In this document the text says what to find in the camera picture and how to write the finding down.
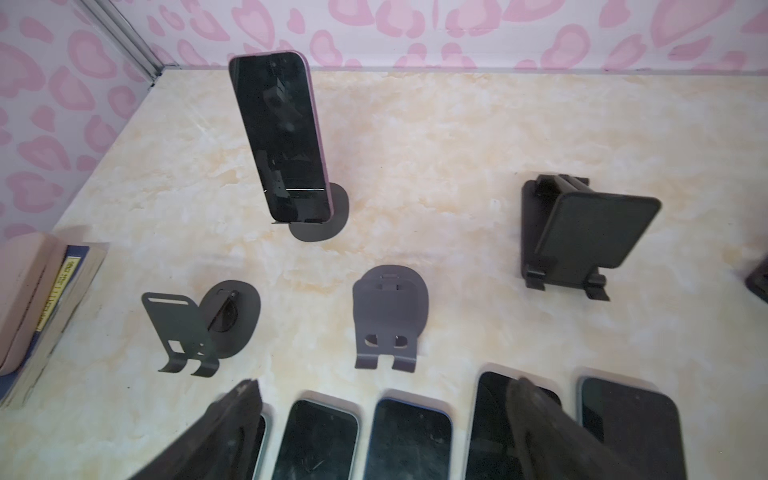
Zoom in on left corner aluminium profile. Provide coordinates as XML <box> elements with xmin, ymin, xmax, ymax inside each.
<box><xmin>76</xmin><ymin>0</ymin><xmax>166</xmax><ymax>82</ymax></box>

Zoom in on black folding stand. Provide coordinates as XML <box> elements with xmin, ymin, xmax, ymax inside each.
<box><xmin>520</xmin><ymin>174</ymin><xmax>662</xmax><ymax>301</ymax></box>
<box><xmin>744</xmin><ymin>257</ymin><xmax>768</xmax><ymax>303</ymax></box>

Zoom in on pink and blue cards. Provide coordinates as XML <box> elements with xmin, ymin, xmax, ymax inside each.
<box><xmin>1</xmin><ymin>232</ymin><xmax>108</xmax><ymax>409</ymax></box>

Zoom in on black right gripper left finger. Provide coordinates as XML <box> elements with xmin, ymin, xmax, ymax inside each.
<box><xmin>133</xmin><ymin>379</ymin><xmax>263</xmax><ymax>480</ymax></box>

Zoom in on round stand of left phone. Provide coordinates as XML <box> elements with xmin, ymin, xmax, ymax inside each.
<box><xmin>141</xmin><ymin>280</ymin><xmax>262</xmax><ymax>378</ymax></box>

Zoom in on silver-edged black phone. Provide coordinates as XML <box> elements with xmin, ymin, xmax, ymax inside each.
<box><xmin>272</xmin><ymin>399</ymin><xmax>359</xmax><ymax>480</ymax></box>

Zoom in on round stand of back phone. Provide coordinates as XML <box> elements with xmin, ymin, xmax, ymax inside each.
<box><xmin>289</xmin><ymin>183</ymin><xmax>350</xmax><ymax>243</ymax></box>

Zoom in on round stand of phone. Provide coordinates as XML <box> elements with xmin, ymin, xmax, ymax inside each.
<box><xmin>352</xmin><ymin>265</ymin><xmax>429</xmax><ymax>373</ymax></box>
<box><xmin>141</xmin><ymin>280</ymin><xmax>262</xmax><ymax>378</ymax></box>
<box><xmin>289</xmin><ymin>183</ymin><xmax>350</xmax><ymax>243</ymax></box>

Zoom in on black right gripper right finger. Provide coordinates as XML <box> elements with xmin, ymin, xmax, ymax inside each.
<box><xmin>506</xmin><ymin>377</ymin><xmax>641</xmax><ymax>479</ymax></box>

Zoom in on round stand of centre phone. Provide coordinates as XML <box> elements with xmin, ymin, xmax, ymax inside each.
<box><xmin>352</xmin><ymin>265</ymin><xmax>429</xmax><ymax>373</ymax></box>

